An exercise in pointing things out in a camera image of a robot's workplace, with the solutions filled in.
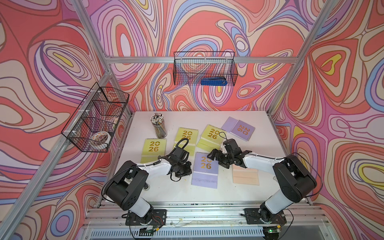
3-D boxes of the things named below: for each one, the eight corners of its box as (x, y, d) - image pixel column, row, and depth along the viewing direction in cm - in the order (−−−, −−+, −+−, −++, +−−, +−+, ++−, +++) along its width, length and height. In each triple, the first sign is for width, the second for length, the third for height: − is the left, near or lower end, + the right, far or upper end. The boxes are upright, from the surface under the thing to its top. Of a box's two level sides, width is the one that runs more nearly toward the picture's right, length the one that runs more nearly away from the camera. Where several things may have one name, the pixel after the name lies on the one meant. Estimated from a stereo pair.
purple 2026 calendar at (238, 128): (221, 128, 113) (221, 126, 111) (229, 118, 120) (229, 115, 118) (247, 142, 105) (248, 140, 103) (254, 129, 112) (255, 127, 110)
